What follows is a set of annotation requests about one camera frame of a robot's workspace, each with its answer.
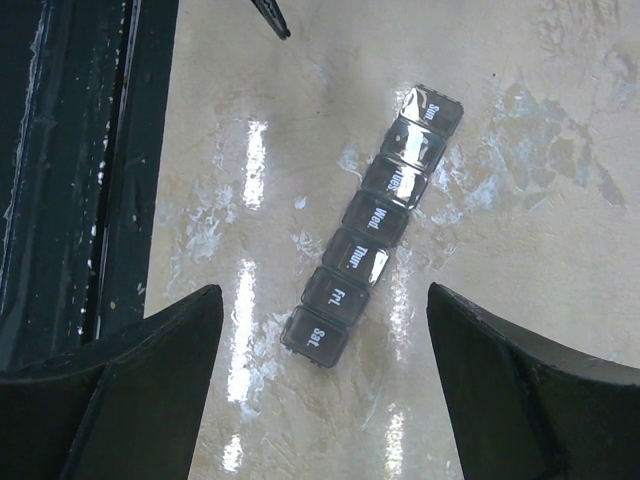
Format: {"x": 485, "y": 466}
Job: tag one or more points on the grey weekly pill organizer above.
{"x": 337, "y": 293}

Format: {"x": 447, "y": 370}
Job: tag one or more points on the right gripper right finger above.
{"x": 523, "y": 406}

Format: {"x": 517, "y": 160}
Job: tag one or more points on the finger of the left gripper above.
{"x": 271, "y": 12}

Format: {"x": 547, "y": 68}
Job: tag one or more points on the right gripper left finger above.
{"x": 127, "y": 406}

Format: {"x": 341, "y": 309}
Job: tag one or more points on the black base frame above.
{"x": 84, "y": 87}

